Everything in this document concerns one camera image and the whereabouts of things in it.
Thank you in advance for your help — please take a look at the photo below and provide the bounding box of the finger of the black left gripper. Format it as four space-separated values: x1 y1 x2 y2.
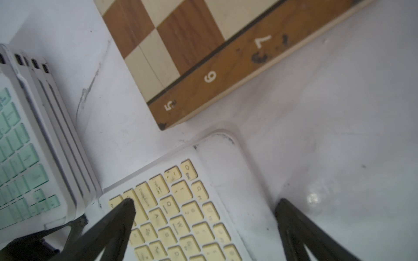
1 215 88 261

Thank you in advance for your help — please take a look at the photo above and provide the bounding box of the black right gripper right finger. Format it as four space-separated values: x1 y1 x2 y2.
275 199 358 261

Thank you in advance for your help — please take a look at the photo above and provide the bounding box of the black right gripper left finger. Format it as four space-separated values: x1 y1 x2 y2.
51 199 136 261

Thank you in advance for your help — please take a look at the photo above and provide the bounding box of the mint green keyboard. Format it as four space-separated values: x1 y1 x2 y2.
1 44 78 243

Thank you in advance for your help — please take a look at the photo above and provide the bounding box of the white keyboard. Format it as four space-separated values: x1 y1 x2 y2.
12 51 97 211

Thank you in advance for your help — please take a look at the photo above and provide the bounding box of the wooden chessboard box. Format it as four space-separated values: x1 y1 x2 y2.
95 0 368 130

